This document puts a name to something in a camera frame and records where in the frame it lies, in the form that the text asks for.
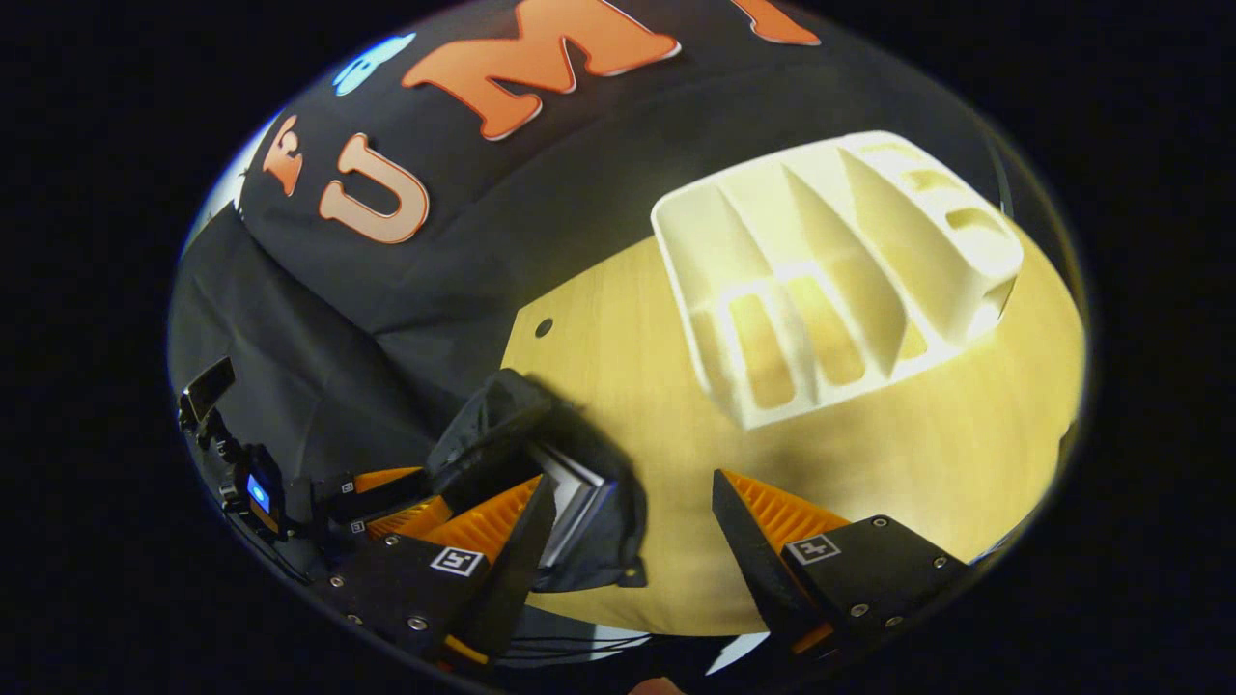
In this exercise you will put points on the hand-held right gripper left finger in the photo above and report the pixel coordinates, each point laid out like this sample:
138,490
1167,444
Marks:
512,579

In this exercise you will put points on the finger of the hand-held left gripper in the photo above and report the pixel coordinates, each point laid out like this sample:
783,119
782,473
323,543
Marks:
406,519
372,487

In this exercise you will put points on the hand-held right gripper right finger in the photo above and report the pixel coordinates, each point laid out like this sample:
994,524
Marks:
758,579

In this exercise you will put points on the pale purple book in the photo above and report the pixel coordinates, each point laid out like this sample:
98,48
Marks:
575,512

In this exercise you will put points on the black schoolbag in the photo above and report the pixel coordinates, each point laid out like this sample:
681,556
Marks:
492,415

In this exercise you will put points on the white bookshelf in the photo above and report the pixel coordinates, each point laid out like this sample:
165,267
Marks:
690,232

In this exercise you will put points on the black backdrop cloth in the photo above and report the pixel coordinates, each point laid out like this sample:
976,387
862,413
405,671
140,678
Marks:
290,338

